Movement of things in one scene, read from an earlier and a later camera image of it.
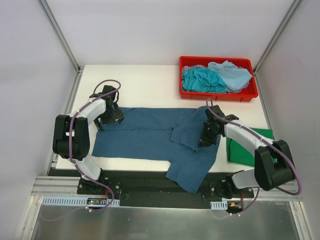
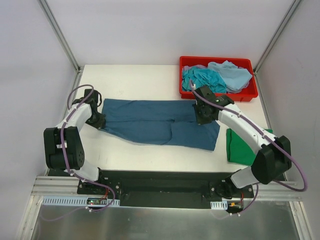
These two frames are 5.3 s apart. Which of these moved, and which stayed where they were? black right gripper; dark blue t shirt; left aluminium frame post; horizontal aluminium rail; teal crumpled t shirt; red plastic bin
Moved: black right gripper; dark blue t shirt
Stayed: left aluminium frame post; teal crumpled t shirt; red plastic bin; horizontal aluminium rail
